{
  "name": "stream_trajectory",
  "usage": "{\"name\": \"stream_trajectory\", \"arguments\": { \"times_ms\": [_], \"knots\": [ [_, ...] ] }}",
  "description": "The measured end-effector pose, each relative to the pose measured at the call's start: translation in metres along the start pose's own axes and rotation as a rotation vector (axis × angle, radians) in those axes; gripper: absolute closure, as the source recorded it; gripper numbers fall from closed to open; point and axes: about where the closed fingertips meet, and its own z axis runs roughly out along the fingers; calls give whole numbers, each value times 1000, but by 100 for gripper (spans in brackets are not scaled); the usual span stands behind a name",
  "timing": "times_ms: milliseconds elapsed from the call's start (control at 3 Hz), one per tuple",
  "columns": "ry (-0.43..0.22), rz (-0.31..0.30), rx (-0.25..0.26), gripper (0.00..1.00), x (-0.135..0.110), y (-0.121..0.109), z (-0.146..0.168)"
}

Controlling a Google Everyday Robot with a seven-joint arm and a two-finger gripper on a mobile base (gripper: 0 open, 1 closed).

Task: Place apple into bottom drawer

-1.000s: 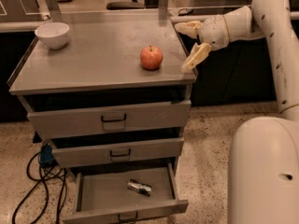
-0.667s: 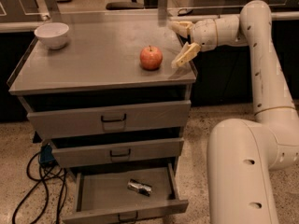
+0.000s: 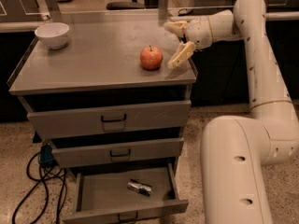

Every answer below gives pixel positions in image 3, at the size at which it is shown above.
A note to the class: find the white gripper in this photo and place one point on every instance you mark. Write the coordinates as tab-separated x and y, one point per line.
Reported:
199	32

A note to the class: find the red apple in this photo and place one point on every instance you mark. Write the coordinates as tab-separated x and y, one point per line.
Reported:
151	58

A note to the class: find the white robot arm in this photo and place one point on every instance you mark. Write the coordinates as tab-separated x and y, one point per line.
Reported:
235	149

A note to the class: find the grey top drawer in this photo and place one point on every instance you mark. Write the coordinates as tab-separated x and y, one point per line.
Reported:
111	119

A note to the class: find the grey drawer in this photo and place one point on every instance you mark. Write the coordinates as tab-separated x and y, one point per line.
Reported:
111	119
119	152
103	197

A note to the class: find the grey drawer cabinet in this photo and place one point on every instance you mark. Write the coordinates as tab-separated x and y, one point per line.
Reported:
100	67

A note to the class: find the grey middle drawer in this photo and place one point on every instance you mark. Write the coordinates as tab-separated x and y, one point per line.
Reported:
119	152

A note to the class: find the grey bottom drawer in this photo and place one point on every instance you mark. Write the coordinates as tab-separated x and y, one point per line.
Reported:
103	197

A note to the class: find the dark counter cabinet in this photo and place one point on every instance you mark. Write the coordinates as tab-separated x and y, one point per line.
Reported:
222	74

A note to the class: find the white ceramic bowl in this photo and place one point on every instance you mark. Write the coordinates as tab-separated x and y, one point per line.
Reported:
53	35

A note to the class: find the crumpled silver foil packet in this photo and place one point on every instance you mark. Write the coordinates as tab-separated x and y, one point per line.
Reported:
138	187

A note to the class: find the blue power box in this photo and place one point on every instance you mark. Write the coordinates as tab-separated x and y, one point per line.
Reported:
46	158

